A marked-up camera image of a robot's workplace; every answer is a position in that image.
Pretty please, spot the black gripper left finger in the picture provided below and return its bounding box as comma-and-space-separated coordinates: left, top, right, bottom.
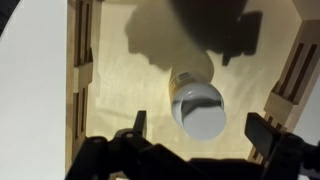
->
66, 109, 188, 180

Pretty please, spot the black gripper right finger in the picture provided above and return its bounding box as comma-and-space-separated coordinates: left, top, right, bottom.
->
244, 112, 320, 180

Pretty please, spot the white bottle lid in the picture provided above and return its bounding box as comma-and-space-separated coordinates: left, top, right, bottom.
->
181, 105, 228, 141

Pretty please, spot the white pill bottle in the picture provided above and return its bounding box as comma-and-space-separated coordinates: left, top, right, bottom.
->
167, 49, 225, 128

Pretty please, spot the wooden slatted tray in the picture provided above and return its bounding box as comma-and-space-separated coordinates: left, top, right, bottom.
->
64, 0, 320, 168

